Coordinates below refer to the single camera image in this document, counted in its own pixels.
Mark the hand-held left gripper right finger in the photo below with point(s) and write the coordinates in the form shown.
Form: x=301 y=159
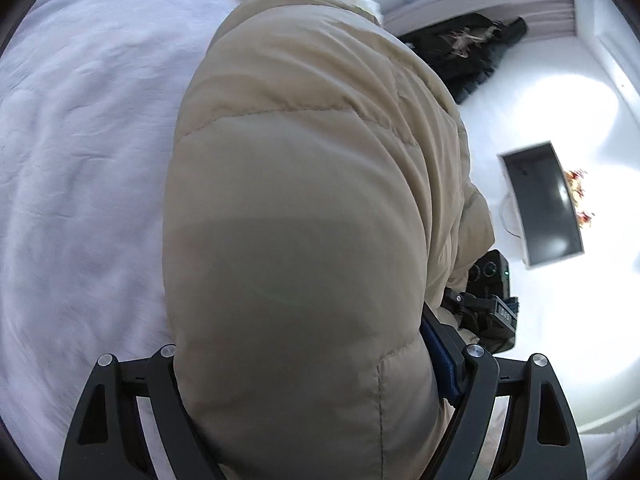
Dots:
x=445 y=360

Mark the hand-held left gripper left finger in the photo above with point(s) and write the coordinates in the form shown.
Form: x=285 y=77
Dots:
x=150 y=400

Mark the beige puffer jacket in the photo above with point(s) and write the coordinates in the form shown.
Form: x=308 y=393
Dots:
x=300 y=220

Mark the black flat screen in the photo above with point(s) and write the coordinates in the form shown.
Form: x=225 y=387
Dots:
x=545 y=205

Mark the dried flower decoration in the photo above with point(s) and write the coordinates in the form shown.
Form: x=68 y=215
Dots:
x=580 y=200

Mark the lavender bed blanket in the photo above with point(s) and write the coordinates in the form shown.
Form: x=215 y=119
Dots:
x=85 y=160

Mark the dark green hanging coat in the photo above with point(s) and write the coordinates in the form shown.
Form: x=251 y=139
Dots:
x=465 y=55

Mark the pale pleated curtain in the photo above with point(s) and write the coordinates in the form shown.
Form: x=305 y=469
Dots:
x=490 y=2

